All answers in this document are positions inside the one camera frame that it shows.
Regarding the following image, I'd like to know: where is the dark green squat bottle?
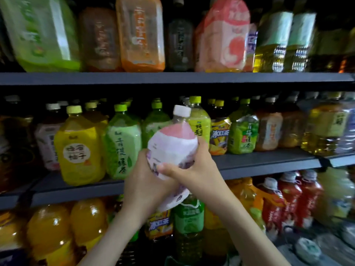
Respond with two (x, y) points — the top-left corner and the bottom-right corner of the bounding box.
(165, 0), (195, 72)

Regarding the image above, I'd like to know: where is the large orange juice bottle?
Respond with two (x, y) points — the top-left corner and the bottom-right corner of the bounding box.
(70, 198), (109, 253)
(28, 205), (76, 266)

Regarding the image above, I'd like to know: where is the yellow green drink bottle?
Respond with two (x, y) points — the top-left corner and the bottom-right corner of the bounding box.
(0, 0), (82, 73)

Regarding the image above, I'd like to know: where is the white squat drink bottle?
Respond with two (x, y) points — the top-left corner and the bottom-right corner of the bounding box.
(146, 105), (199, 212)

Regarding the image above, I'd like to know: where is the group of large water bottles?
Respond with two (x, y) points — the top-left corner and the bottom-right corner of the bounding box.
(277, 219), (355, 266)

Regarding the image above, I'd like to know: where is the orange squat drink bottle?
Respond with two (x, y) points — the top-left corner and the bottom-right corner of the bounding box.
(115, 0), (166, 73)

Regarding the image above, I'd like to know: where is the person's left hand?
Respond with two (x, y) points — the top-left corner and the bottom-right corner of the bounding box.
(123, 149), (178, 216)

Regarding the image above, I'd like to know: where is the person's left forearm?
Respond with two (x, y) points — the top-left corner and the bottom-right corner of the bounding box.
(80, 208), (162, 266)

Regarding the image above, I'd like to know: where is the large red label bottle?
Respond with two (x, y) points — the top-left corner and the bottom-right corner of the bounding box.
(261, 177), (286, 231)
(279, 171), (305, 228)

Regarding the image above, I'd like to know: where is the pink squat drink bottle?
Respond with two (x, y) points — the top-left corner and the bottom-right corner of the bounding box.
(194, 0), (251, 74)

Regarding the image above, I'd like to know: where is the dark grey metal shelf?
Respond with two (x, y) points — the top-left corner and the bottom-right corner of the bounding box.
(0, 72), (355, 211)

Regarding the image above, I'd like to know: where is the person's right hand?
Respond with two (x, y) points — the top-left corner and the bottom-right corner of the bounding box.
(157, 136), (234, 211)

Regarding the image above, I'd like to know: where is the group of green squat bottles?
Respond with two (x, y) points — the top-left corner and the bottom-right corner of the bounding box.
(83, 96), (260, 156)

